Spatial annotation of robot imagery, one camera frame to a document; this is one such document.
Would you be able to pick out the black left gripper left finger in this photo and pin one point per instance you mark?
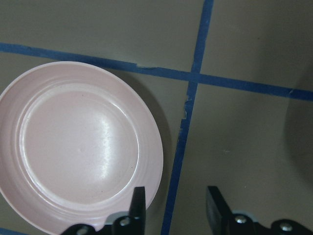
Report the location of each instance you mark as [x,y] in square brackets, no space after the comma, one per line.
[133,223]

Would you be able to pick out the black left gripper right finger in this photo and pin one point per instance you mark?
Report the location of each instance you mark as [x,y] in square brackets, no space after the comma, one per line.
[220,217]

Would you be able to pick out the pink plate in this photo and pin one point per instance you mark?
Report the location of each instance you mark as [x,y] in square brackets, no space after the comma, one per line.
[75,140]

